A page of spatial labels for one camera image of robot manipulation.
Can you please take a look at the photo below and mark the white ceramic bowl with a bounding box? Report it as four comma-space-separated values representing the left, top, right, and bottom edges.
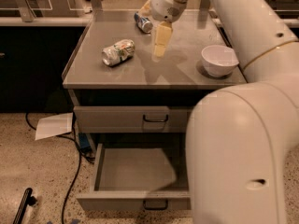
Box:
201, 45, 239, 77

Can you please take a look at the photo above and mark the blue power adapter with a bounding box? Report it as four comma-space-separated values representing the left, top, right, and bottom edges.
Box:
78, 133, 91, 150

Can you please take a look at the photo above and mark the black ribbed floor object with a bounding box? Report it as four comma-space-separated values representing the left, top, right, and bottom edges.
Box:
13, 188, 37, 224

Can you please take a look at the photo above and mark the open grey middle drawer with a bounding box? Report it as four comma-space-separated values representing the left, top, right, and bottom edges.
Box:
77, 144, 191, 211

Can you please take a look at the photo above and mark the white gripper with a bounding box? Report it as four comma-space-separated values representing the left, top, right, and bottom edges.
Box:
138, 0, 189, 59

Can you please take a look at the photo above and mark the grey metal cabinet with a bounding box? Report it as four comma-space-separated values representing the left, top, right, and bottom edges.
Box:
61, 8, 248, 147

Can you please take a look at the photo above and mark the closed grey upper drawer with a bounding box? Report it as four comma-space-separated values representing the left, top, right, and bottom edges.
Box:
74, 106, 191, 133

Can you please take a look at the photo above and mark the white paper sheet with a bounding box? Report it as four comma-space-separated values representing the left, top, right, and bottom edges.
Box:
35, 113, 73, 140

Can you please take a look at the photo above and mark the black floor cable left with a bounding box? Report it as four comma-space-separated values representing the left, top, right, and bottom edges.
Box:
24, 111, 96, 224

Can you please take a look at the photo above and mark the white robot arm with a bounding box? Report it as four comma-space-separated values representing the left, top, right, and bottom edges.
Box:
143, 0, 299, 224

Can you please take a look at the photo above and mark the blue silver soda can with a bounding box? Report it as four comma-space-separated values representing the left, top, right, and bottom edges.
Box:
134, 12, 153, 34

